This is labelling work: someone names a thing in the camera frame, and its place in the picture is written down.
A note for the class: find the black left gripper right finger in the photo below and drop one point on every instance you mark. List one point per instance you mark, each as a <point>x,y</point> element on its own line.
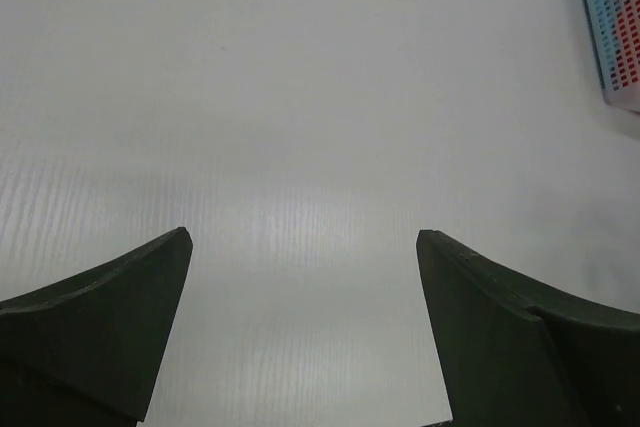
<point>515,351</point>

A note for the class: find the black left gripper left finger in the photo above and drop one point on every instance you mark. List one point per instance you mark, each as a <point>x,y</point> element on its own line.
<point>87,350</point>

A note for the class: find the white plastic laundry basket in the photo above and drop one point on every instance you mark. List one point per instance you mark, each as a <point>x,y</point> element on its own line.
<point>627,98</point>

